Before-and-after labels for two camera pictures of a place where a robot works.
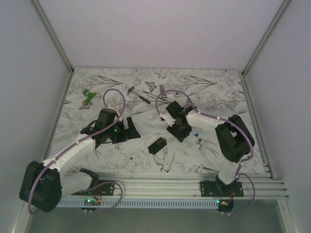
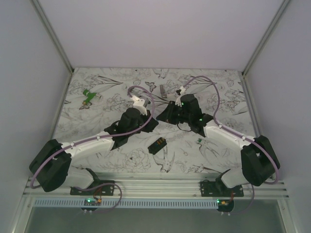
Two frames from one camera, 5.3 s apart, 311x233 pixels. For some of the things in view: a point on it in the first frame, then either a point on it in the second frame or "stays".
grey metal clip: x=163 y=94 stays
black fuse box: x=158 y=145 stays
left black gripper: x=129 y=133 to x=150 y=125
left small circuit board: x=92 y=202 stays
